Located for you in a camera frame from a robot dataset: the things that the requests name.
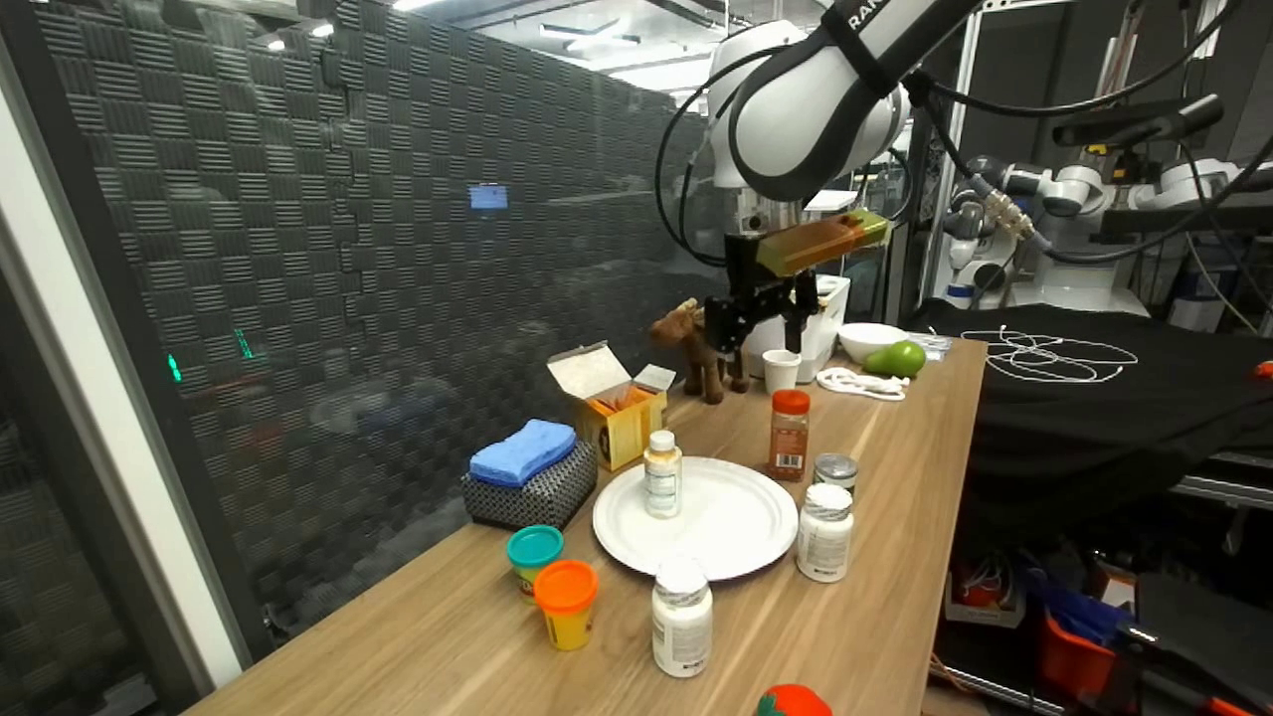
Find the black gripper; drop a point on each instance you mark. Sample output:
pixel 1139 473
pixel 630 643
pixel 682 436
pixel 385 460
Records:
pixel 767 280

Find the red lid spice bottle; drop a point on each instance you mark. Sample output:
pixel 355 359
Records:
pixel 789 436

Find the small white vitamin bottle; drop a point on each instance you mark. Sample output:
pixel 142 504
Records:
pixel 662 473

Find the white pill bottle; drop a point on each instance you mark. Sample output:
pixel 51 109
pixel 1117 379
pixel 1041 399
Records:
pixel 682 623
pixel 826 534

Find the small green label can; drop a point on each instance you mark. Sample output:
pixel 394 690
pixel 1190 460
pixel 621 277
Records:
pixel 838 471

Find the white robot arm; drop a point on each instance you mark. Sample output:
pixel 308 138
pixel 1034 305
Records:
pixel 798 109

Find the white paper plate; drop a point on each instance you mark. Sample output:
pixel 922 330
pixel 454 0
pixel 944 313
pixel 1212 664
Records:
pixel 731 523

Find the white appliance with leaves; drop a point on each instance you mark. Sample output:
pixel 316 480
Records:
pixel 821 330

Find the white paper cup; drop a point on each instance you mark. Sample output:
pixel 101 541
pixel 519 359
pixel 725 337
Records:
pixel 780 370

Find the brown plush moose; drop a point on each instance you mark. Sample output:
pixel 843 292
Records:
pixel 707 370

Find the white bowl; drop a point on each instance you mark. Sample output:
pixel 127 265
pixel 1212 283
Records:
pixel 862 341

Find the green pear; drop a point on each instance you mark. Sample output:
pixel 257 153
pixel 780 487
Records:
pixel 906 359

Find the yellow open cardboard box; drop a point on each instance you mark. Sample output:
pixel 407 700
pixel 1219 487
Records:
pixel 613 412

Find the blue sponge cloth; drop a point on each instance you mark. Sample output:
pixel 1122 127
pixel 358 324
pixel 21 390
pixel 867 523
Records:
pixel 523 454

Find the grey foam block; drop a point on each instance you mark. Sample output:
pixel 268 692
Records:
pixel 545 500

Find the orange lid dough tub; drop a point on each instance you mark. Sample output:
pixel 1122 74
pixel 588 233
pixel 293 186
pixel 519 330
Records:
pixel 566 597

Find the red ball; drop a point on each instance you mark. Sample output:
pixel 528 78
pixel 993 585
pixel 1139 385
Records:
pixel 794 700

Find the wrist camera amber block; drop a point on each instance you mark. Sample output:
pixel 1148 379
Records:
pixel 821 241

